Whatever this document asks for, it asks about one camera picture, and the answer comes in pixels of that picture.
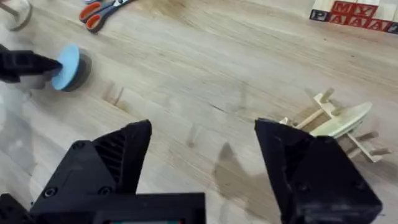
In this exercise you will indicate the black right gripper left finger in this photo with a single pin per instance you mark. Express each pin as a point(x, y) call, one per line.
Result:
point(102, 165)

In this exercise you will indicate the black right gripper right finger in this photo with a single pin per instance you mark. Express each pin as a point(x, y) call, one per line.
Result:
point(314, 174)

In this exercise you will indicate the red and white toy blocks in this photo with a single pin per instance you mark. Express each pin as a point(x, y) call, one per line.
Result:
point(357, 15)

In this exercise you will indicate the small blue plate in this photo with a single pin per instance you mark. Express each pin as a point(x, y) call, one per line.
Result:
point(70, 68)

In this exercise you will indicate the pale cream plate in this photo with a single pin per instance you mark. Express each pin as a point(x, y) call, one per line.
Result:
point(343, 119)

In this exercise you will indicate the orange and grey scissors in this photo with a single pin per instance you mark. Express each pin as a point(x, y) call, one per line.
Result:
point(101, 11)

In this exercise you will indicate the small wooden peg rack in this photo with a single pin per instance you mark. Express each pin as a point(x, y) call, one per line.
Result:
point(351, 137)

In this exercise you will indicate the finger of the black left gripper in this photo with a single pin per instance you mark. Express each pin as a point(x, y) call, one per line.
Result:
point(25, 63)

